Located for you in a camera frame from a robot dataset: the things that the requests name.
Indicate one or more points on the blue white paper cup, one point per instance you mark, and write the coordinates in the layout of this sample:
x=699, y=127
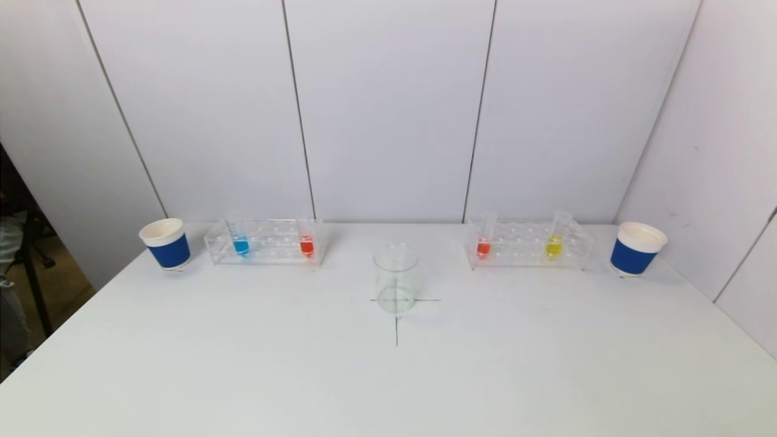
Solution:
x=169, y=252
x=631, y=258

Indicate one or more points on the clear glass beaker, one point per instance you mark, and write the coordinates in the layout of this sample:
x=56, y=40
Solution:
x=396, y=285

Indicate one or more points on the test tube with blue liquid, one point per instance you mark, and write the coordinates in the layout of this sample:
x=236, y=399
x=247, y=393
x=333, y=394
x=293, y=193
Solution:
x=241, y=246

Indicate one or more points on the test tube with yellow pigment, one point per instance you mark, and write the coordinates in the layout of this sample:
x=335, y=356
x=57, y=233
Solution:
x=553, y=246

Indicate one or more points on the test tube with red liquid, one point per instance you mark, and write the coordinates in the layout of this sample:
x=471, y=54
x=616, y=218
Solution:
x=483, y=247
x=306, y=246

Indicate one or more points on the person in grey trousers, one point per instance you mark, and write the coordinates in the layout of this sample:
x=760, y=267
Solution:
x=9, y=315

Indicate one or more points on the black tripod stand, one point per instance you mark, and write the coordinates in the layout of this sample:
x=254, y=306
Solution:
x=37, y=285

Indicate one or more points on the clear acrylic test tube rack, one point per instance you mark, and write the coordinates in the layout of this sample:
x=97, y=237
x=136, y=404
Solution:
x=273, y=252
x=522, y=255

